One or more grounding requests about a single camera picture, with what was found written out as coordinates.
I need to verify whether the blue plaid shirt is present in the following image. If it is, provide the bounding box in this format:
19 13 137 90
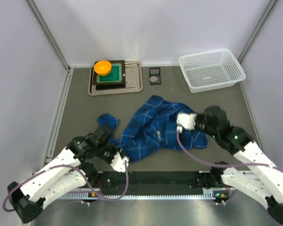
111 95 208 162

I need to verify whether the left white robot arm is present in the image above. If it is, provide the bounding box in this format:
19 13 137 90
4 126 129 224

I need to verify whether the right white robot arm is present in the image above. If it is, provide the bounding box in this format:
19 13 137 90
190 106 283 226

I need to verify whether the round brooch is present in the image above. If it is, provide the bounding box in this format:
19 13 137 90
150 76 157 82

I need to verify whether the small black brooch box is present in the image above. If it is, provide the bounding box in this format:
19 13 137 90
149 67 161 85

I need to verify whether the white plastic basket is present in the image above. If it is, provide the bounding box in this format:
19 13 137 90
179 49 246 93

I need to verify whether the black square tray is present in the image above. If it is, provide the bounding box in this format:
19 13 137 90
93 60 126 90

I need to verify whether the green foam tray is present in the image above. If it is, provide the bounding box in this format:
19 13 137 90
95 63 122 84

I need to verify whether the orange bowl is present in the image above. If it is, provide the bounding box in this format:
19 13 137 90
94 60 112 76

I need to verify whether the silver metal tray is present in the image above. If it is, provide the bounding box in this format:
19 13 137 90
87 62 143 96

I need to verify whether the slotted cable duct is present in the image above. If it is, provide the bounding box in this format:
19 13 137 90
38 187 237 200

